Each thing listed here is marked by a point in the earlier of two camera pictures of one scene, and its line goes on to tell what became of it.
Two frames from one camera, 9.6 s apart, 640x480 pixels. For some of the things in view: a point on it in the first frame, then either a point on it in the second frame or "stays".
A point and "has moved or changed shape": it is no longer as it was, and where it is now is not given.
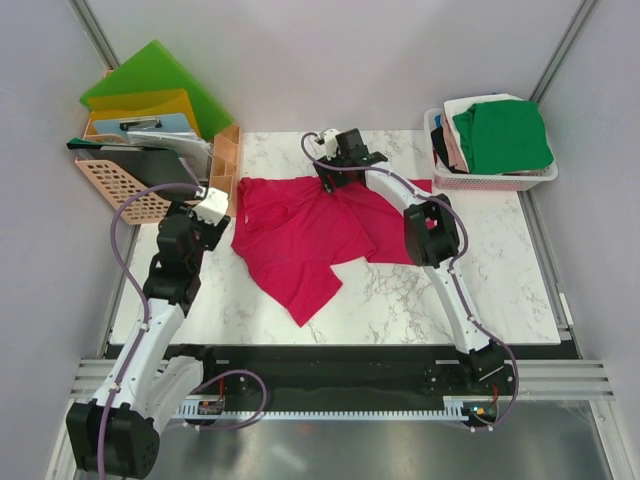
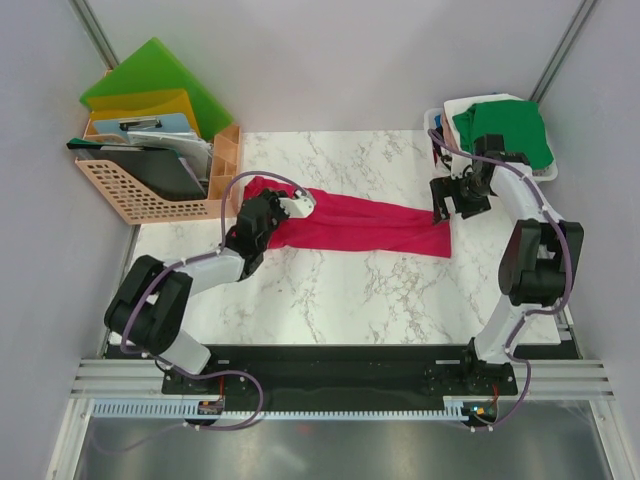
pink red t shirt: x=291 y=232 has moved or changed shape
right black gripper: x=326 y=172 -> x=447 y=187
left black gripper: x=213 y=232 -> x=272 y=197
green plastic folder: x=154 y=68 stays
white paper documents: x=194 y=151 stays
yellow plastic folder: x=148 y=104 stays
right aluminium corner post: x=585 y=10 stays
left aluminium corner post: x=91 y=29 stays
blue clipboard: x=175 y=122 stays
